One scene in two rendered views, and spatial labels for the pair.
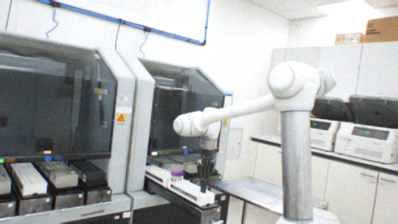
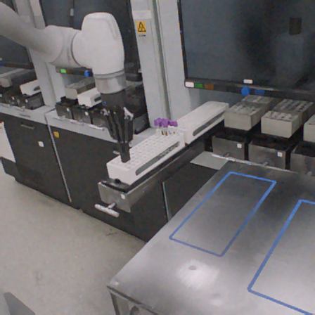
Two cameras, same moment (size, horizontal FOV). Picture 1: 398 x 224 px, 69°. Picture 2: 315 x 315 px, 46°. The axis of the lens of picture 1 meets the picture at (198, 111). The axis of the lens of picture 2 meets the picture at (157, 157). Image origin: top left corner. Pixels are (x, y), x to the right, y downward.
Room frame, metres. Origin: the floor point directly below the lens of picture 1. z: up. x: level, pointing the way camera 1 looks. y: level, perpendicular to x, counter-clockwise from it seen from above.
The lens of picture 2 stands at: (1.52, -1.15, 1.42)
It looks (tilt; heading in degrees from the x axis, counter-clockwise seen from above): 27 degrees down; 85
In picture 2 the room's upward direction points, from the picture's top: 9 degrees counter-clockwise
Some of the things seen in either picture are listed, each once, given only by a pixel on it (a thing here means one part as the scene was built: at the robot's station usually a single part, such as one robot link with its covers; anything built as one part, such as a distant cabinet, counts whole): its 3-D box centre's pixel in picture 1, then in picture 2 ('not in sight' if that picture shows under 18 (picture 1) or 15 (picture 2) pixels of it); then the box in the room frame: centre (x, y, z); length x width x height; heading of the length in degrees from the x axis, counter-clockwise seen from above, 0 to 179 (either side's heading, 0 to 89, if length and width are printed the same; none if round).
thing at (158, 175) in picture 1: (159, 176); (200, 121); (1.84, 0.20, 0.83); 0.30 x 0.10 x 0.06; 41
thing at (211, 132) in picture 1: (208, 122); (99, 42); (1.51, -0.06, 1.24); 0.13 x 0.11 x 0.16; 137
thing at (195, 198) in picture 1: (190, 192); (148, 155); (1.60, 0.00, 0.83); 0.30 x 0.10 x 0.06; 41
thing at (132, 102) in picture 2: (95, 177); (132, 103); (1.60, 0.53, 0.85); 0.12 x 0.02 x 0.06; 131
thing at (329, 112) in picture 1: (322, 121); not in sight; (3.73, -1.60, 1.22); 0.62 x 0.56 x 0.64; 129
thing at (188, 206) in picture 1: (174, 194); (174, 152); (1.70, 0.08, 0.78); 0.73 x 0.14 x 0.09; 41
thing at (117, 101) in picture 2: (207, 156); (115, 104); (1.52, -0.07, 1.06); 0.08 x 0.07 x 0.09; 131
